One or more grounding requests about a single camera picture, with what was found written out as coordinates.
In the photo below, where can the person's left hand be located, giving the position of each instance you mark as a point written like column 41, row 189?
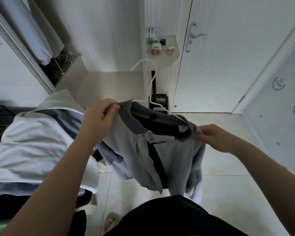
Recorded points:
column 98, row 123

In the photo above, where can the person's right hand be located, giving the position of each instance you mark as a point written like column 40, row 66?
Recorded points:
column 216, row 139

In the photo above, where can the grey two-tone jacket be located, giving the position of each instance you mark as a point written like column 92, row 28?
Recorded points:
column 157, row 154

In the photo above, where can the white hoodie with blue letters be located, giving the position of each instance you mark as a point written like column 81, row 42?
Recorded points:
column 24, row 32

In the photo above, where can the person's right forearm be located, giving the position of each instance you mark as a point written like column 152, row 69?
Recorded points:
column 270, row 179

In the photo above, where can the person's left forearm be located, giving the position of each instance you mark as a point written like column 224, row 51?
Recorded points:
column 49, row 194

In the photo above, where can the person's dark shirt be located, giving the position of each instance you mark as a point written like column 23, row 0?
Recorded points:
column 177, row 218

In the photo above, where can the black box device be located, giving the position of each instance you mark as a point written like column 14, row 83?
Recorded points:
column 162, row 101

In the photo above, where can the dark fabric pile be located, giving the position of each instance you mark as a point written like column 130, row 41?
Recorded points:
column 61, row 64

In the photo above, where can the white door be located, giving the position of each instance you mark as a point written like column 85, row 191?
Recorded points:
column 236, row 51

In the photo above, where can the rounded corner shelf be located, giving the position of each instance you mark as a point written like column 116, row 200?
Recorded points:
column 164, row 59

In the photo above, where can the small pink ornament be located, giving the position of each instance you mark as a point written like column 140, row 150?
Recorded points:
column 170, row 49

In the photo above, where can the small black item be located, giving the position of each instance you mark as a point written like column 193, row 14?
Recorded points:
column 162, row 41

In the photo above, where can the small white blue box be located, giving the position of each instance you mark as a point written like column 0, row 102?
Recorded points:
column 153, row 34

